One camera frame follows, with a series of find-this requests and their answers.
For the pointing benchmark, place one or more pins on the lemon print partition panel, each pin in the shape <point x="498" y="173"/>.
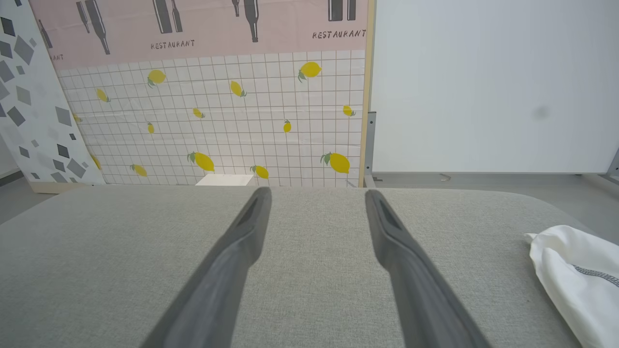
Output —
<point x="242" y="121"/>

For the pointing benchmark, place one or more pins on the white long-sleeve garment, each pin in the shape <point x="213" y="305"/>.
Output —
<point x="580" y="299"/>

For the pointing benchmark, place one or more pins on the grey geometric print panel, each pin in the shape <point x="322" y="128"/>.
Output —
<point x="29" y="96"/>

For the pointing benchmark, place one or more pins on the white board panel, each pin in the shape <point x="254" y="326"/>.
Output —
<point x="483" y="72"/>

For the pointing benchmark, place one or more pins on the grey metal panel stand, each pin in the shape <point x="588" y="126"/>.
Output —
<point x="614" y="166"/>
<point x="370" y="145"/>

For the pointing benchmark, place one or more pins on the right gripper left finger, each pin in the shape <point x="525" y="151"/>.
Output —
<point x="217" y="285"/>

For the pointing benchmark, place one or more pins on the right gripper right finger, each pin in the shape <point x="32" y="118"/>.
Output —
<point x="420" y="290"/>

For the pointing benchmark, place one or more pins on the white rectangular box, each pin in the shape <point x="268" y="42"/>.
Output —
<point x="225" y="180"/>

